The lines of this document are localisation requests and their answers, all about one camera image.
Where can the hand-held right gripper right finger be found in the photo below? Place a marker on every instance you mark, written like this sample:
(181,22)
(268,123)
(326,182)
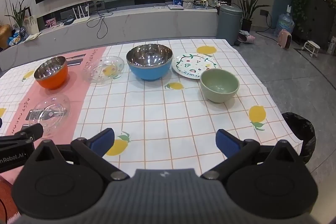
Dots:
(227,144)

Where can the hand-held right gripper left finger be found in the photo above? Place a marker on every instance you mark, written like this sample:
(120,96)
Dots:
(102,141)

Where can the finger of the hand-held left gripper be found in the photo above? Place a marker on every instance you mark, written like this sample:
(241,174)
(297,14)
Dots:
(32,131)

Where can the green ceramic bowl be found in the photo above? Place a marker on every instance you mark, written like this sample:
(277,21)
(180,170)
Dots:
(219,94)

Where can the orange steel bowl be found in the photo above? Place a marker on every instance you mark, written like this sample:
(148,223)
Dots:
(52,79)

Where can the blue steel bowl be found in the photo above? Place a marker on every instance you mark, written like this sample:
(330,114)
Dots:
(149,73)

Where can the white painted plate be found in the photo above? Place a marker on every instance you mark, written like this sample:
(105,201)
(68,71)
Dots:
(189,64)

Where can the pink printed placemat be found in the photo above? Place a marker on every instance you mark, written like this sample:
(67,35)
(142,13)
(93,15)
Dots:
(78,92)

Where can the black trash bag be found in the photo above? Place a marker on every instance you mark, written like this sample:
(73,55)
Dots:
(302,134)

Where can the blue snack packet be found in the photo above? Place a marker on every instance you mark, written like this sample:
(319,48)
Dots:
(14,39)

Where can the thin book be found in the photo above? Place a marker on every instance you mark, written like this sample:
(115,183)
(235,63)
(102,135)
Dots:
(32,37)

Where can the golden vase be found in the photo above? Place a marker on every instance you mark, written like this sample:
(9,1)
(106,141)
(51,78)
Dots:
(5,36)

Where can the white patterned jar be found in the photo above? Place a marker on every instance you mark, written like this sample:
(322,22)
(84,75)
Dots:
(31,24)

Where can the pink patterned slipper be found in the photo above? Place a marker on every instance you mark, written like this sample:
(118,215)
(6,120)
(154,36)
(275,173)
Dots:
(246,37)

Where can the pink card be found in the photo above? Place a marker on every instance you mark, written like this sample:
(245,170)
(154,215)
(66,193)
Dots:
(51,22)

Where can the green plant in vase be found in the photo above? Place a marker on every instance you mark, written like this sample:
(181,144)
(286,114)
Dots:
(18,16)

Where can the grey-green trash can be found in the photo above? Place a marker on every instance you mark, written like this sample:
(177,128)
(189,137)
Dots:
(228,27)

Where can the pink heater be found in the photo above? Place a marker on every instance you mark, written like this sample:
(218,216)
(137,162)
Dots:
(284,39)

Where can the white router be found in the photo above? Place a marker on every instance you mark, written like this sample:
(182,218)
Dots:
(81,19)

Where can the white small stool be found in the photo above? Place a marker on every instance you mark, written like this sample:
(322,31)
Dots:
(311,47)

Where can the grey stone television console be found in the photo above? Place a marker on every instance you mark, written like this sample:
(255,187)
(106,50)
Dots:
(157,24)

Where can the blue water bottle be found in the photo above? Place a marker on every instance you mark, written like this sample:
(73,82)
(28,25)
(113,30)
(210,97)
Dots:
(284,23)

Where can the potted long-leaf plant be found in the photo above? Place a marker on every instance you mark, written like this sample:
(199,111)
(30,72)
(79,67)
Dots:
(246,11)

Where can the blue box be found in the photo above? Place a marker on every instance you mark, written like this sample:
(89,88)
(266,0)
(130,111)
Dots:
(178,0)

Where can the dark cabinet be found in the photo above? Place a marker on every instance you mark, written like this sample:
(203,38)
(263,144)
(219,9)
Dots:
(320,19)

